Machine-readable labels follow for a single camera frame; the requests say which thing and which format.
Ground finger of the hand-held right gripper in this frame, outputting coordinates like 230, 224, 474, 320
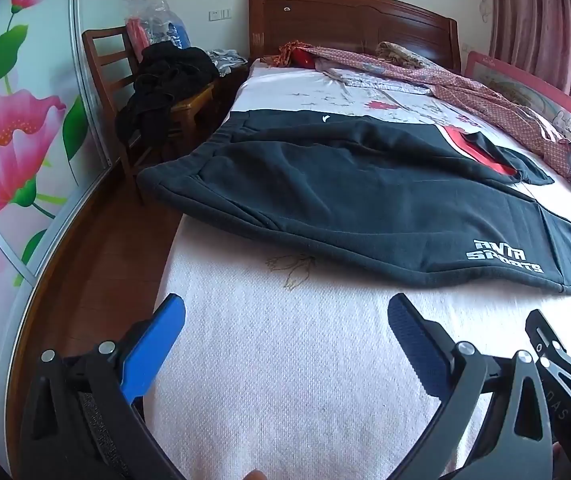
525, 310, 571, 411

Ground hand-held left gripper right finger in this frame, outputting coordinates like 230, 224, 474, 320
387, 292, 553, 480

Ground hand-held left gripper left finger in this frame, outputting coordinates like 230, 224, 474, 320
18, 293, 186, 480

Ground dark teal pants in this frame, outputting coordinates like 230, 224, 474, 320
136, 119, 571, 296

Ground white floral bedsheet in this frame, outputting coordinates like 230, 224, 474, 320
143, 57, 571, 480

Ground black garment with red patch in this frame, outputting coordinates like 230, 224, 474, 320
226, 109, 555, 187

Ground floral wardrobe door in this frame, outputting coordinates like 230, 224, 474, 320
0, 0, 155, 441

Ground black clothes pile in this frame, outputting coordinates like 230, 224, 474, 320
116, 41, 220, 146

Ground pink patterned quilt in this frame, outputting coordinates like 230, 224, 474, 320
278, 40, 571, 217

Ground folded grey white clothes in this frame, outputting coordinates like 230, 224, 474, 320
204, 48, 249, 77

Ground wooden chair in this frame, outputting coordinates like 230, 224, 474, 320
82, 27, 216, 206

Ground clear plastic bag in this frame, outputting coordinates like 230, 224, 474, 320
124, 0, 190, 61

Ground pink curtain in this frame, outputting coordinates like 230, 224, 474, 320
488, 0, 571, 107

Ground wooden bed headboard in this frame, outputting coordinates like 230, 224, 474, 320
248, 0, 461, 70

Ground pink cartoon bed guard rail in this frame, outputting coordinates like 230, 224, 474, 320
465, 51, 571, 161

